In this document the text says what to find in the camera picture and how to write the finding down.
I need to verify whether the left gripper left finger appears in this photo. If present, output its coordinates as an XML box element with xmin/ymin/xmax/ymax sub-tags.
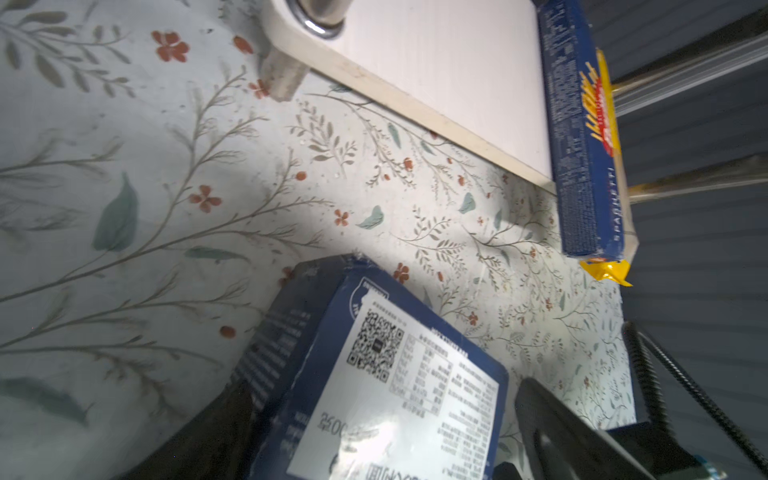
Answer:
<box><xmin>119</xmin><ymin>381</ymin><xmax>255</xmax><ymax>479</ymax></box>

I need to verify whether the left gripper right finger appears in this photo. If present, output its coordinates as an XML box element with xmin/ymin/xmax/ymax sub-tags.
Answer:
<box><xmin>515</xmin><ymin>378</ymin><xmax>652</xmax><ymax>479</ymax></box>

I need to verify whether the wide blue Barilla pasta box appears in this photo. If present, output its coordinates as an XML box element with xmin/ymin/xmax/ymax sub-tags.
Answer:
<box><xmin>233</xmin><ymin>255</ymin><xmax>509</xmax><ymax>479</ymax></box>

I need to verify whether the narrow blue Barilla spaghetti box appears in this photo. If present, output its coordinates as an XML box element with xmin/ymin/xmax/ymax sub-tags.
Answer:
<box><xmin>536</xmin><ymin>0</ymin><xmax>598</xmax><ymax>260</ymax></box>

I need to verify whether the white two-tier shelf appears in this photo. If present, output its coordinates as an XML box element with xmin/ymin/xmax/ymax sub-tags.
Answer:
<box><xmin>257</xmin><ymin>0</ymin><xmax>768</xmax><ymax>205</ymax></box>

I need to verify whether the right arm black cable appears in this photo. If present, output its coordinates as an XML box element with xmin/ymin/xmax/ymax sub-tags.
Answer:
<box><xmin>620</xmin><ymin>320</ymin><xmax>768</xmax><ymax>475</ymax></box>

